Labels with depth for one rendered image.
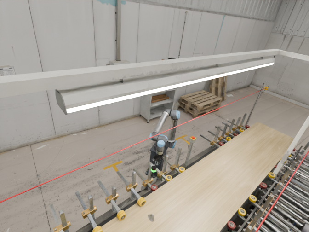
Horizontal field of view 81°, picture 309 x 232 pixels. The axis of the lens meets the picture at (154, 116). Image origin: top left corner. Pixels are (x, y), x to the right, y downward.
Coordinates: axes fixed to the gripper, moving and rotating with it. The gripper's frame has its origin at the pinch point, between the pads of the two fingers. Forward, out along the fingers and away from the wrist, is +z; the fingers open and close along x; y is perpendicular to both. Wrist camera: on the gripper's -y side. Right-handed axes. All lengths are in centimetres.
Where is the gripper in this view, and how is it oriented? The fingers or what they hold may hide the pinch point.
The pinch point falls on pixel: (156, 164)
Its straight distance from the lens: 247.3
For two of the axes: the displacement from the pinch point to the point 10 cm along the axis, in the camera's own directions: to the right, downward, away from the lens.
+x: -6.4, -4.5, 6.2
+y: 7.6, -2.6, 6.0
